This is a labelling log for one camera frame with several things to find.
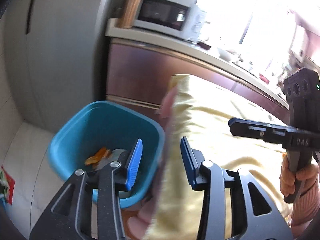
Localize blue plastic trash bin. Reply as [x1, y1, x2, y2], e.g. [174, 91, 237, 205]
[48, 101, 165, 209]

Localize yellow checkered tablecloth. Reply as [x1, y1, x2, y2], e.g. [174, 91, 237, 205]
[144, 74, 292, 239]

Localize kitchen counter cabinet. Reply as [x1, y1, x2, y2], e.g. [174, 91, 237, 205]
[105, 18, 289, 124]

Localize pink sleeve forearm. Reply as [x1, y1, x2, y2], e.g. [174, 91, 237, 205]
[291, 180, 319, 238]

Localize person's right hand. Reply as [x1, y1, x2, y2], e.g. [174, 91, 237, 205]
[279, 155, 319, 197]

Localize copper thermos tumbler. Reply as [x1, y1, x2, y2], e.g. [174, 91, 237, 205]
[118, 0, 141, 29]

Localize grey refrigerator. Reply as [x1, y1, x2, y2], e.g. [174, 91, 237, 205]
[4, 0, 111, 132]

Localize white microwave oven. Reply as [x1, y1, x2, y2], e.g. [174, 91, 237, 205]
[133, 0, 205, 43]

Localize orange peels in bin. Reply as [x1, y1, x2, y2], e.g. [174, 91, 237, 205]
[85, 147, 112, 167]

